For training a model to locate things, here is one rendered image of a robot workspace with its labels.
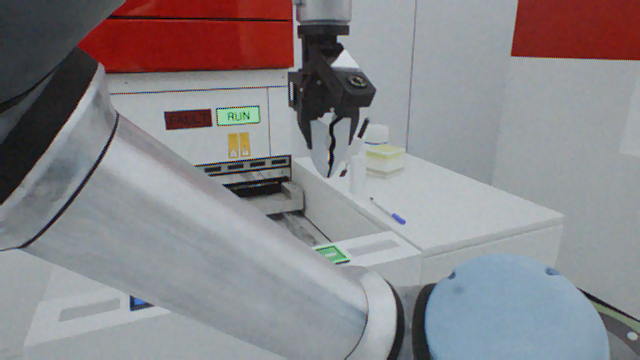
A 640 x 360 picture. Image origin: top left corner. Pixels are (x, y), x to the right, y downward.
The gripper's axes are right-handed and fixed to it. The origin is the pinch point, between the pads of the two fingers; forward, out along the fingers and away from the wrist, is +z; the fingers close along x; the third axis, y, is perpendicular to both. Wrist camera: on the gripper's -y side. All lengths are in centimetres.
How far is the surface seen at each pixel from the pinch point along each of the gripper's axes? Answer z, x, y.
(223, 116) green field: 0, 3, 58
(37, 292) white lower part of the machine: 41, 54, 59
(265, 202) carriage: 22, -4, 48
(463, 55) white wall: -11, -212, 207
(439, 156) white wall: 68, -197, 207
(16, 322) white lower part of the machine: 49, 60, 59
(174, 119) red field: 0, 16, 58
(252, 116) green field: 1, -4, 58
